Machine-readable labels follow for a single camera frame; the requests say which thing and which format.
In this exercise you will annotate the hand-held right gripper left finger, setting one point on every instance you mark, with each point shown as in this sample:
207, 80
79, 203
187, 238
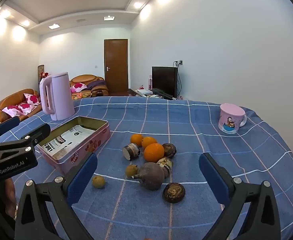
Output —
84, 177

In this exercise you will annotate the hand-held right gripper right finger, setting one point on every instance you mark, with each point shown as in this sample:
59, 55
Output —
211, 177

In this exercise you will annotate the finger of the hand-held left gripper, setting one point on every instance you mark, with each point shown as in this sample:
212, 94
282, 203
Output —
36, 133
7, 125

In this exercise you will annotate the dark brown water chestnut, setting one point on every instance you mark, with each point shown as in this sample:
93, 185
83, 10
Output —
170, 150
174, 192

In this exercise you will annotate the pink tin box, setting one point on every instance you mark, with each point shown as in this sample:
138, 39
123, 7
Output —
99, 135

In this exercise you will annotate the dark purple beetroot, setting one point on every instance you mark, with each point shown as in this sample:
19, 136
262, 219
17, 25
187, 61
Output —
151, 177

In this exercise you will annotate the large orange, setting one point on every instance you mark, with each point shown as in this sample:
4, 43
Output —
153, 153

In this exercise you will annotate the small orange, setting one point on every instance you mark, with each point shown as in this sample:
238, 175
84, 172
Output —
136, 140

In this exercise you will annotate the medium orange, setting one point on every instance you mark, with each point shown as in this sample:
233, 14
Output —
148, 141

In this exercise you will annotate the person's left hand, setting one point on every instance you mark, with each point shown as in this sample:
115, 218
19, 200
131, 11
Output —
11, 195

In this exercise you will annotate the pink flower cushion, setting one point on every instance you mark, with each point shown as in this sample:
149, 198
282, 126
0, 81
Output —
25, 108
11, 110
77, 87
31, 98

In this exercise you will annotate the white printed packet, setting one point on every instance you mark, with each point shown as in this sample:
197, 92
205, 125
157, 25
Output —
66, 137

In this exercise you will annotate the pink electric kettle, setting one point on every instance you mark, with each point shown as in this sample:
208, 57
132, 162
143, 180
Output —
61, 97

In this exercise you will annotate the blue checked tablecloth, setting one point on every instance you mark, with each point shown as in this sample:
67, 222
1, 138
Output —
186, 130

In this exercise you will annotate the pink cartoon mug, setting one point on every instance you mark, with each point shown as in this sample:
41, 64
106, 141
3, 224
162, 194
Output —
229, 123

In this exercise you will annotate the low coffee table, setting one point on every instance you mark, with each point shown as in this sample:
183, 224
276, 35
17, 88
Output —
84, 95

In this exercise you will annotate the dark framed decoration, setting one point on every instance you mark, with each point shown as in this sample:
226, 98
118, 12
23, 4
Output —
41, 70

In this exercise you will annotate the pink mug lid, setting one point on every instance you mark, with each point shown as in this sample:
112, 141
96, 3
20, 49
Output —
232, 108

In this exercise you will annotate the brown leather armchair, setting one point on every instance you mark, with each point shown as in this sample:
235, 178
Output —
86, 78

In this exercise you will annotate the purple blanket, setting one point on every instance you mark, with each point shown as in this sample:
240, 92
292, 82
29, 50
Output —
97, 83

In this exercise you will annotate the ceiling spotlight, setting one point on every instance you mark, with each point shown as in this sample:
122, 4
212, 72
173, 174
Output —
5, 12
25, 23
137, 4

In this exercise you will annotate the white flat box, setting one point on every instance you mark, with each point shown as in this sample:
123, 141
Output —
144, 92

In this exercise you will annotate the brown wooden door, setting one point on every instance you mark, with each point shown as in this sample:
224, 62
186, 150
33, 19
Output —
116, 65

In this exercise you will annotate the black television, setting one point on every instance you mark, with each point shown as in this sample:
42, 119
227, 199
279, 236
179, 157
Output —
164, 81

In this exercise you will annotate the square ceiling panel light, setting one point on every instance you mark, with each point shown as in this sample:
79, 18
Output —
54, 26
109, 18

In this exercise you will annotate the tall pink box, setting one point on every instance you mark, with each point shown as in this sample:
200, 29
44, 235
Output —
150, 82

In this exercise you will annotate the ceiling air vent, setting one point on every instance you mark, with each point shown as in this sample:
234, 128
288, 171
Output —
81, 20

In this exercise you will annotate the wall power socket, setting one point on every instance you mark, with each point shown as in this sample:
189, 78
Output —
180, 62

